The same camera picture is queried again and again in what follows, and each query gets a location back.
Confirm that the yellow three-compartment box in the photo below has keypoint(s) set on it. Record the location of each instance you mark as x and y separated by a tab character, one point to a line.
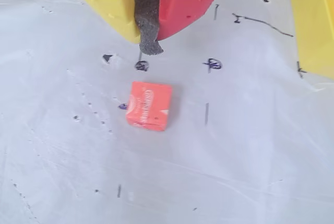
313	25

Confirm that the orange wrapped candy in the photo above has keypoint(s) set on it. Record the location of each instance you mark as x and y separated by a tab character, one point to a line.
148	106

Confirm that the white plastic table cover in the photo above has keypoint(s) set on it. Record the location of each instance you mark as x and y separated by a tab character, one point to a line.
156	169

